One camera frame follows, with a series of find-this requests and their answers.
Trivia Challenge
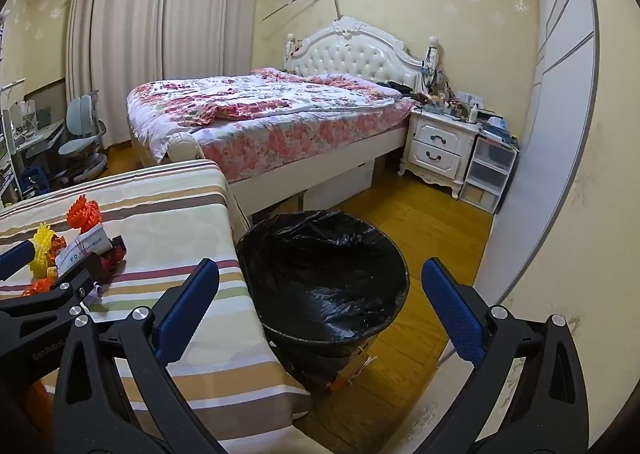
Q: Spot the white wardrobe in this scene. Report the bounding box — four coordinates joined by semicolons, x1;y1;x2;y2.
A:
472;0;640;454

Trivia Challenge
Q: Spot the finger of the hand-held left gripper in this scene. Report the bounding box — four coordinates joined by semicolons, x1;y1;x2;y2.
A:
0;258;99;335
0;240;36;282

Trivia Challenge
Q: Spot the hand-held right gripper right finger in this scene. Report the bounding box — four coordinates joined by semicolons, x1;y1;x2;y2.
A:
421;258;591;454

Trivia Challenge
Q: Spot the white bed with tufted headboard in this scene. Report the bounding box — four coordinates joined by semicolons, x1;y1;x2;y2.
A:
125;16;441;215

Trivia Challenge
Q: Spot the blue stool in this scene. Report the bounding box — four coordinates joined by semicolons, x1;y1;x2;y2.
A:
22;166;51;195

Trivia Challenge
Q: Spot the white storage box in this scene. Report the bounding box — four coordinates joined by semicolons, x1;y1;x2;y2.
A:
307;159;376;207

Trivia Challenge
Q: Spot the dark bin with black bag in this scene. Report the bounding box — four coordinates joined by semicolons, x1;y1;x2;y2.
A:
236;210;411;392

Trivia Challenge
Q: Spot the cream round cushion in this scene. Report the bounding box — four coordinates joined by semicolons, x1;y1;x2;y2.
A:
166;133;205;163

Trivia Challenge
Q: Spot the orange plastic bag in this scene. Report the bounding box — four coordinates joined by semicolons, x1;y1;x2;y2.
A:
67;196;102;231

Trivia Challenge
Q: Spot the light blue desk chair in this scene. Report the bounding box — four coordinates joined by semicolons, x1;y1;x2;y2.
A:
57;88;108;185

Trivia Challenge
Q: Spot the clear plastic drawer unit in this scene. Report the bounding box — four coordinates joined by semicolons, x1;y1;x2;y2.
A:
457;134;518;213

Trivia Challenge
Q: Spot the white desk appliance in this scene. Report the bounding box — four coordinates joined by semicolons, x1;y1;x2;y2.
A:
15;101;38;129

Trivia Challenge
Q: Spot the striped bed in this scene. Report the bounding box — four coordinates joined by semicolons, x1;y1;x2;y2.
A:
0;159;313;435

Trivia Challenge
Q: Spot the beige curtain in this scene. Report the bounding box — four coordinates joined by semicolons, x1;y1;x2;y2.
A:
160;0;263;84
65;0;170;165

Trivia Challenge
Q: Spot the white desk lamp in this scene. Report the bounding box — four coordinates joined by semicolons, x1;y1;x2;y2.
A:
0;78;26;102

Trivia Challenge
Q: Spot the grey study desk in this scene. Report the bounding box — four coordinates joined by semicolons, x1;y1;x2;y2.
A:
10;119;66;169

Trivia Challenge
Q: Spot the pile of small household items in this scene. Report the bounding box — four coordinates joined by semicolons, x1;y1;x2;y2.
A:
415;78;511;135

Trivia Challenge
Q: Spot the floral quilt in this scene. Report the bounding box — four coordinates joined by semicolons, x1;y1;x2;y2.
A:
126;68;418;179

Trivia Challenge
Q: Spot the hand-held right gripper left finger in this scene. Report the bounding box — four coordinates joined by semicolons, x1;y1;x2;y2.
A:
52;258;226;454

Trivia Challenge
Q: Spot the white bookshelf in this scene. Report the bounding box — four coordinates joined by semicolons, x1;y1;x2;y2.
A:
0;98;26;207

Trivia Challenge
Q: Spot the white nightstand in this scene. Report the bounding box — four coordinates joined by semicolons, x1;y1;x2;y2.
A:
399;106;481;199

